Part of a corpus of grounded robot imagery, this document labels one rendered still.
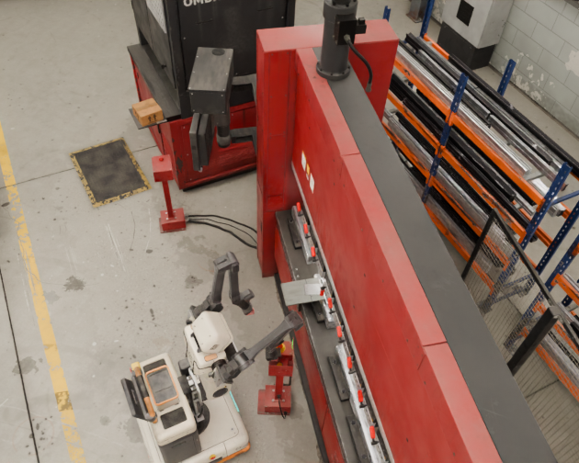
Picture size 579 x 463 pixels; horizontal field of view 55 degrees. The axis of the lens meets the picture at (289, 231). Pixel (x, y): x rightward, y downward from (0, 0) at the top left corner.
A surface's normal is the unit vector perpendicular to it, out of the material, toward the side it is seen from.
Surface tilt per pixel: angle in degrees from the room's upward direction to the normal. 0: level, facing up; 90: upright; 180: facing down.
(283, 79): 90
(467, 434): 0
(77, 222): 0
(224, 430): 0
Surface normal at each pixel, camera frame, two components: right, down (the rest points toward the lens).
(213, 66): 0.04, -0.65
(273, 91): 0.22, 0.75
